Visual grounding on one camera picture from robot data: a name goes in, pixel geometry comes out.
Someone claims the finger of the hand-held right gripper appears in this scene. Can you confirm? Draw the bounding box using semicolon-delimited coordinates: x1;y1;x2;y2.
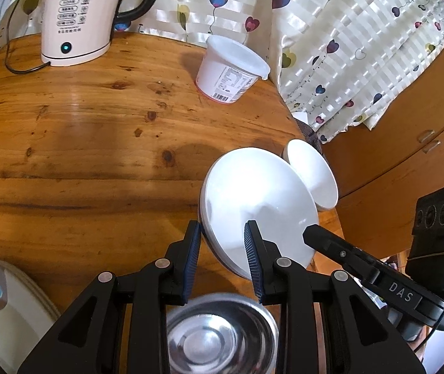
303;224;393;286

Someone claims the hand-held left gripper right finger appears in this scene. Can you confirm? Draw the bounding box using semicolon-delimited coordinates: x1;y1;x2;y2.
244;220;427;374

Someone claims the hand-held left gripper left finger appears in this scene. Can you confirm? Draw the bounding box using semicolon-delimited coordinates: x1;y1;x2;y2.
16;221;202;374

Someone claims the white bowl with blue band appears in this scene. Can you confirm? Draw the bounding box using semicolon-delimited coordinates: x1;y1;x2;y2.
282;139;339;209
199;147;319;281

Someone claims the stainless steel bowl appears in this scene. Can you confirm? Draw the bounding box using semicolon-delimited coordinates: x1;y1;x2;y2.
166;294;279;374

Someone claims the cream plate with blue pattern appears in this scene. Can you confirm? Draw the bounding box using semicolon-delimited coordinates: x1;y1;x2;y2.
0;257;62;374

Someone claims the dark checked cloth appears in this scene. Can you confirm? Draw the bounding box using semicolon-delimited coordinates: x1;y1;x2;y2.
294;119;326;156

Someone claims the wooden cabinet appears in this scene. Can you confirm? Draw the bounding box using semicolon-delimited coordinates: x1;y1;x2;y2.
321;12;444;266

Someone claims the white plastic tub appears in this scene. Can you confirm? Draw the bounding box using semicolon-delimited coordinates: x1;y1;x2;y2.
195;34;271;106

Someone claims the heart patterned curtain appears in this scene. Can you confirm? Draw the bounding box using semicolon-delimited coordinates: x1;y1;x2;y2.
9;0;444;144

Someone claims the white electric kettle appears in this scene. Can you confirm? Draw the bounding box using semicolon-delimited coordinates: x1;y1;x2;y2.
40;0;168;67

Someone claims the black kettle power cord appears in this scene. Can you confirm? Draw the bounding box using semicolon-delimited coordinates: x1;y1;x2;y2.
3;0;56;74

